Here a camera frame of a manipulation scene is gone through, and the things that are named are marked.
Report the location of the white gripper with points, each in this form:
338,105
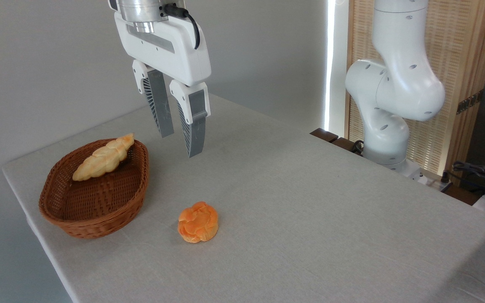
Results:
171,50

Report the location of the round orange bread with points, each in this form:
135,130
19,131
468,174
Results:
198,223

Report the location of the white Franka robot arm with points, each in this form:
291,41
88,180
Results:
398,84

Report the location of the long braided bread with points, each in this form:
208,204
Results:
101,159

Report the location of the brown wicker basket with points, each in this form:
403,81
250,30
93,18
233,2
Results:
99,198

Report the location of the silver metal wrist flange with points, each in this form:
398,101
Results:
141,10

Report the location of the grey tablecloth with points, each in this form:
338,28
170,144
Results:
293,219

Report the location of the white power strip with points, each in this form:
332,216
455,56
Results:
434,183

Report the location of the wooden folding screen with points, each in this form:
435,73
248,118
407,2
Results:
457,42

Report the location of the dark metal screen hinge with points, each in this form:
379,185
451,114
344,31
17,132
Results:
470,102

